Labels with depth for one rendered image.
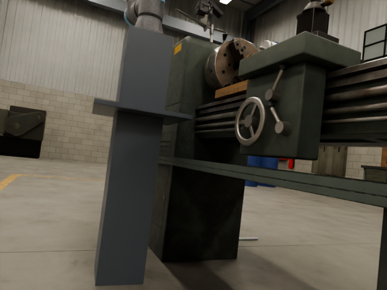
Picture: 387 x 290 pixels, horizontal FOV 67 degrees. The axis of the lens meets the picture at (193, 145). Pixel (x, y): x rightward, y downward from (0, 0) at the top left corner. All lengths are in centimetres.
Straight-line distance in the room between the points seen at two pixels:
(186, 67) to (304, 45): 93
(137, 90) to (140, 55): 15
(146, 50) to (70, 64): 1038
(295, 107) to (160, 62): 70
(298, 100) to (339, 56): 17
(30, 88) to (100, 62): 257
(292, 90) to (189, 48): 93
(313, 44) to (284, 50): 8
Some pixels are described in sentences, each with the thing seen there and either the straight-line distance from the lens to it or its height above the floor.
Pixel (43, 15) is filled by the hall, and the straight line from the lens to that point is 1215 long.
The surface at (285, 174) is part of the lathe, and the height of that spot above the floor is 55.
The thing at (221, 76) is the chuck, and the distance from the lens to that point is 156.
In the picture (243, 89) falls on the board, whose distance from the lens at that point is 122.
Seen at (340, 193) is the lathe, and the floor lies 53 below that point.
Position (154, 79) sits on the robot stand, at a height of 89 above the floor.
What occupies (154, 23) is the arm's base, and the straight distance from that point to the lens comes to 143.
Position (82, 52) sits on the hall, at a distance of 1184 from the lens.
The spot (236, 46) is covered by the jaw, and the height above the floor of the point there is 117.
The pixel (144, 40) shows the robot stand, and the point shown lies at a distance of 136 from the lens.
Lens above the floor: 57
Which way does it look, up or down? 3 degrees up
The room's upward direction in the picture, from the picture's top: 7 degrees clockwise
